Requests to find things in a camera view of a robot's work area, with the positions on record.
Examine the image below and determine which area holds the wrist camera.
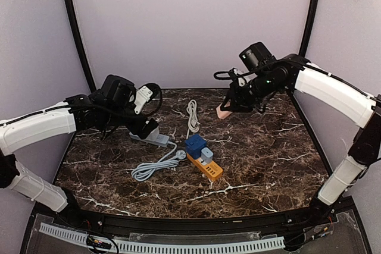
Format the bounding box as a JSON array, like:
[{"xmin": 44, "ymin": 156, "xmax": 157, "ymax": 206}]
[
  {"xmin": 239, "ymin": 42, "xmax": 276, "ymax": 71},
  {"xmin": 100, "ymin": 74, "xmax": 136, "ymax": 108}
]

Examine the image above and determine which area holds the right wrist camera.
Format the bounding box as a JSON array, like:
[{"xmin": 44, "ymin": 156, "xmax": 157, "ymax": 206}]
[{"xmin": 239, "ymin": 42, "xmax": 276, "ymax": 71}]

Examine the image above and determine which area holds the orange power strip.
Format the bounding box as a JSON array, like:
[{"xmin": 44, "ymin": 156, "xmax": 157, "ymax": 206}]
[{"xmin": 186, "ymin": 153, "xmax": 223, "ymax": 181}]

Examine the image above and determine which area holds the black frame post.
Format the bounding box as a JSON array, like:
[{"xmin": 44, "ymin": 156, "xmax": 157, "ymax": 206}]
[
  {"xmin": 64, "ymin": 0, "xmax": 96, "ymax": 92},
  {"xmin": 298, "ymin": 0, "xmax": 318, "ymax": 57}
]

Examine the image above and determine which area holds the grey-blue power strip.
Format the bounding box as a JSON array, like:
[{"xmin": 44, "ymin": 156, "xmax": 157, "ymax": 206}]
[{"xmin": 129, "ymin": 132, "xmax": 170, "ymax": 147}]

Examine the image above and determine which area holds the black front table rail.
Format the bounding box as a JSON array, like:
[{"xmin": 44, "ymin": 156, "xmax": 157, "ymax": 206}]
[{"xmin": 32, "ymin": 203, "xmax": 332, "ymax": 237}]

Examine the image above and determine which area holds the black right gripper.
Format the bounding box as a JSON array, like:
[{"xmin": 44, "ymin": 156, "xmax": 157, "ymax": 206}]
[{"xmin": 221, "ymin": 71, "xmax": 282, "ymax": 113}]

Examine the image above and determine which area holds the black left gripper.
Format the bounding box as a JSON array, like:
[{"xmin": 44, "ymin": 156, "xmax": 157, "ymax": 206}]
[{"xmin": 103, "ymin": 105, "xmax": 158, "ymax": 139}]

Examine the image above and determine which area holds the pink charger plug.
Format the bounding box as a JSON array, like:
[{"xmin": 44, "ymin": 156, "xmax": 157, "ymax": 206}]
[{"xmin": 216, "ymin": 105, "xmax": 232, "ymax": 120}]

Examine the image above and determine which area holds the white power strip cable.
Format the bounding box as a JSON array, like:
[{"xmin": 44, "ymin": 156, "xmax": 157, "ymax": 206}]
[{"xmin": 186, "ymin": 99, "xmax": 201, "ymax": 139}]

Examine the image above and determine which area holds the black left frame post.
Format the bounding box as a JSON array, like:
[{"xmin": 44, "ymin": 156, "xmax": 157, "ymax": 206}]
[{"xmin": 64, "ymin": 0, "xmax": 96, "ymax": 92}]

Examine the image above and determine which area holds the black right frame post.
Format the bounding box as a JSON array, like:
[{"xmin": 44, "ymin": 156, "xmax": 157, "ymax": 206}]
[{"xmin": 298, "ymin": 0, "xmax": 318, "ymax": 57}]

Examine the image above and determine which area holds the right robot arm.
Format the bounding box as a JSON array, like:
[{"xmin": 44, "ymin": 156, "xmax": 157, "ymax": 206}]
[{"xmin": 217, "ymin": 54, "xmax": 380, "ymax": 227}]

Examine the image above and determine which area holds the dark blue cube socket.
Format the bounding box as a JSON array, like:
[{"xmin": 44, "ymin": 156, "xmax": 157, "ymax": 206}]
[{"xmin": 185, "ymin": 134, "xmax": 207, "ymax": 159}]

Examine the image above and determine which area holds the grey-blue coiled cable with plug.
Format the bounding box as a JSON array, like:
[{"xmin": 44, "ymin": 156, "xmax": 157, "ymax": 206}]
[{"xmin": 130, "ymin": 142, "xmax": 188, "ymax": 181}]

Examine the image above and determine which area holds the light blue charger plug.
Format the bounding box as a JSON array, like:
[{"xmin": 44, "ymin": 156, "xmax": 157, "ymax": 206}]
[{"xmin": 201, "ymin": 147, "xmax": 214, "ymax": 164}]

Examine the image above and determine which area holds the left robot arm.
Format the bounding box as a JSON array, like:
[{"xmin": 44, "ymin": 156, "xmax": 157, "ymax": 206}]
[{"xmin": 1, "ymin": 95, "xmax": 158, "ymax": 228}]

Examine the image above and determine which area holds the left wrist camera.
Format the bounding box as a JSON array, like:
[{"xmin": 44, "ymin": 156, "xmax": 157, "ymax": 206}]
[{"xmin": 100, "ymin": 74, "xmax": 136, "ymax": 108}]

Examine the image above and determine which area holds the light blue slotted cable duct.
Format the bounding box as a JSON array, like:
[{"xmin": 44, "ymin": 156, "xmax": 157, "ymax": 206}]
[{"xmin": 39, "ymin": 222, "xmax": 285, "ymax": 253}]

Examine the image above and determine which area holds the white cube socket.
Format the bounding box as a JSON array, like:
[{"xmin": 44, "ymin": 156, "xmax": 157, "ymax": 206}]
[{"xmin": 146, "ymin": 127, "xmax": 160, "ymax": 142}]

